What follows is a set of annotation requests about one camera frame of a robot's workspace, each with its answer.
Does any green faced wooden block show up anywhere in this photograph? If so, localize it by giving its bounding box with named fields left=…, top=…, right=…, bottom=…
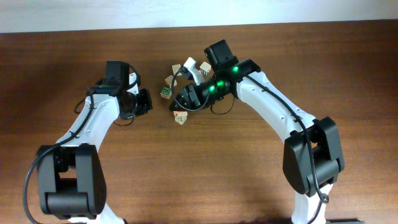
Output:
left=160, top=86, right=172, bottom=99

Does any wooden block red drawing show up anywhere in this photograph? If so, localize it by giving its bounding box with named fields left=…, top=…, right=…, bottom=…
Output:
left=165, top=75, right=174, bottom=87

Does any wooden block red corner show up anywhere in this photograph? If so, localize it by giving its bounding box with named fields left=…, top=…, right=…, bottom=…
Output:
left=173, top=111, right=188, bottom=116

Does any wooden block blue edge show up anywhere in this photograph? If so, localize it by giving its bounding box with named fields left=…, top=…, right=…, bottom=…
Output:
left=175, top=116, right=187, bottom=125

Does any plain wooden block top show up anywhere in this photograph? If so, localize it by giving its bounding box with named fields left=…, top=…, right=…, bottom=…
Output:
left=172, top=64, right=182, bottom=76

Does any wooden block blue side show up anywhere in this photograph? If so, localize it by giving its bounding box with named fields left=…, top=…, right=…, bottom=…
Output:
left=200, top=62, right=211, bottom=76

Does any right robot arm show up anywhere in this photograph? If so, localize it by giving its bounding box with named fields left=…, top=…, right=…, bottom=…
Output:
left=169, top=40, right=345, bottom=223

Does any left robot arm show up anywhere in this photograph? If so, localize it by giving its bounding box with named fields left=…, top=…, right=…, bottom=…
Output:
left=31, top=61, right=152, bottom=223

